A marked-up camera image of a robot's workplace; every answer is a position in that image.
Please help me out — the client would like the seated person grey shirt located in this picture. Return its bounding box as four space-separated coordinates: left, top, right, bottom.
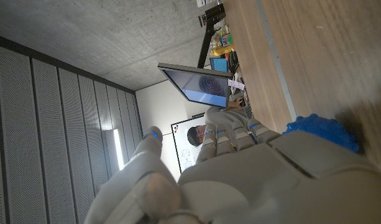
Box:
186 98 256 147

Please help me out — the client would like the paper note on monitor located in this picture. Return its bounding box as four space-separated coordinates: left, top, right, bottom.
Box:
227 78 246 91

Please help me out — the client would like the whiteboard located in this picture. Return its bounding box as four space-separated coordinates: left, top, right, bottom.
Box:
170 113 207 174

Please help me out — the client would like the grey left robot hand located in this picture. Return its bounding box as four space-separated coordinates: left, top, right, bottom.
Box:
83 118 381 224

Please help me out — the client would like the blue spiky ball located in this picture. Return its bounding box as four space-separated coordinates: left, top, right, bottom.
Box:
282 113 360 154

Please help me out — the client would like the ceiling light strip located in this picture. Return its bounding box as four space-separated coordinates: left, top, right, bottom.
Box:
112 128 126 171

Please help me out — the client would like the black computer monitor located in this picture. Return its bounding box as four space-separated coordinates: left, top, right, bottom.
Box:
157 62 234 109

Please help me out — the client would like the yellow bottle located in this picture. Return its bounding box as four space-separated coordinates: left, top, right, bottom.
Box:
209 45 233 57

